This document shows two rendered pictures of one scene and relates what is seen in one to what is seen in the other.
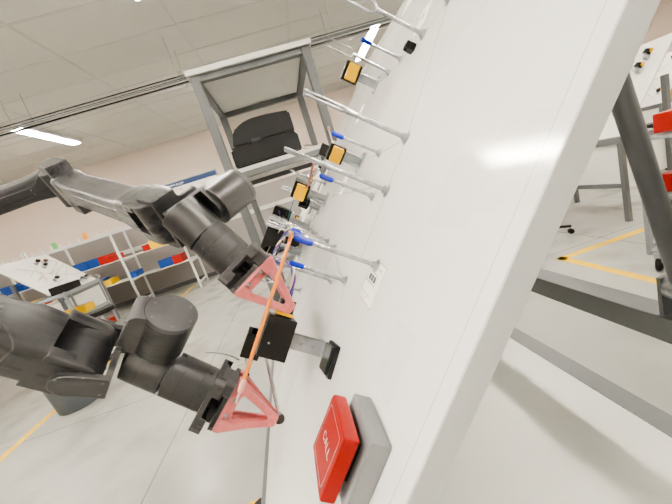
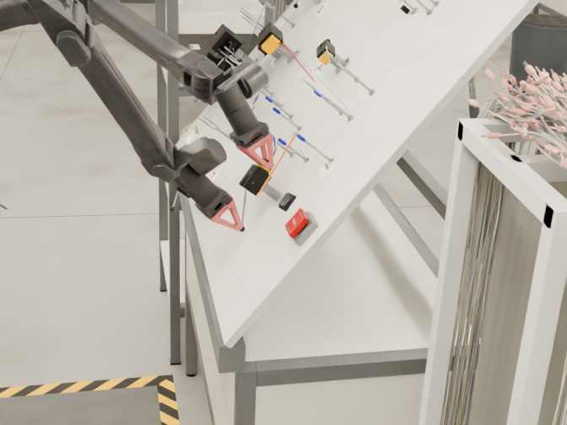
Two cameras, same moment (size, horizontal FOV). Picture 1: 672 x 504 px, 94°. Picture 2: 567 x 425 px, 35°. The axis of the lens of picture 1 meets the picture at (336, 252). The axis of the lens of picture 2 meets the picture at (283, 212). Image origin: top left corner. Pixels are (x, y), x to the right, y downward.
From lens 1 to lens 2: 1.54 m
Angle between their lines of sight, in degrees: 14
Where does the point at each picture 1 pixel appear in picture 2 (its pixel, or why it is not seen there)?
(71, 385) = (163, 170)
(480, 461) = (348, 302)
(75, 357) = (170, 158)
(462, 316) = (354, 190)
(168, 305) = (215, 145)
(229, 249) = (250, 121)
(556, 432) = (403, 300)
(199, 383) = (212, 191)
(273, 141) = not seen: outside the picture
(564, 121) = (396, 147)
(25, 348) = (160, 147)
